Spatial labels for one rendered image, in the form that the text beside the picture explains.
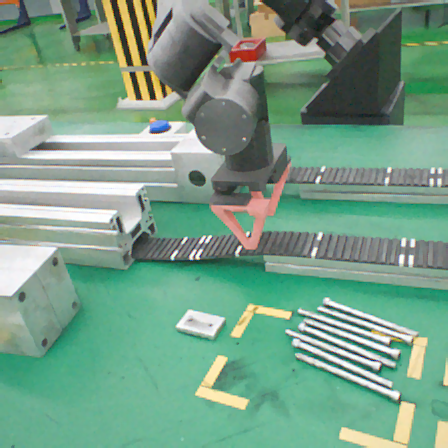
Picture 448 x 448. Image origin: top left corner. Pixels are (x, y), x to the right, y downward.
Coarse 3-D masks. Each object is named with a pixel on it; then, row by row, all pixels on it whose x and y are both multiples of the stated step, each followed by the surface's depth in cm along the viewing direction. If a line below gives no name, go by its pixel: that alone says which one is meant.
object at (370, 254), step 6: (366, 240) 61; (372, 240) 61; (378, 240) 60; (366, 246) 60; (372, 246) 60; (378, 246) 59; (366, 252) 59; (372, 252) 59; (378, 252) 59; (360, 258) 58; (366, 258) 58; (372, 258) 57; (378, 258) 58
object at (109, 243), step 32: (0, 192) 82; (32, 192) 79; (64, 192) 76; (96, 192) 74; (128, 192) 72; (0, 224) 75; (32, 224) 73; (64, 224) 69; (96, 224) 67; (128, 224) 72; (64, 256) 73; (96, 256) 70; (128, 256) 71
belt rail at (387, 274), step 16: (272, 256) 63; (288, 256) 62; (288, 272) 63; (304, 272) 62; (320, 272) 61; (336, 272) 60; (352, 272) 59; (368, 272) 59; (384, 272) 59; (400, 272) 57; (416, 272) 56; (432, 272) 55
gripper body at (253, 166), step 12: (264, 120) 54; (264, 132) 54; (252, 144) 54; (264, 144) 55; (276, 144) 61; (228, 156) 56; (240, 156) 55; (252, 156) 55; (264, 156) 56; (276, 156) 58; (228, 168) 57; (240, 168) 56; (252, 168) 56; (264, 168) 56; (216, 180) 55; (228, 180) 55; (240, 180) 54; (252, 180) 54; (264, 180) 54
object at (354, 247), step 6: (348, 240) 62; (354, 240) 61; (360, 240) 61; (348, 246) 60; (354, 246) 60; (360, 246) 60; (348, 252) 59; (354, 252) 59; (360, 252) 59; (348, 258) 58; (354, 258) 58
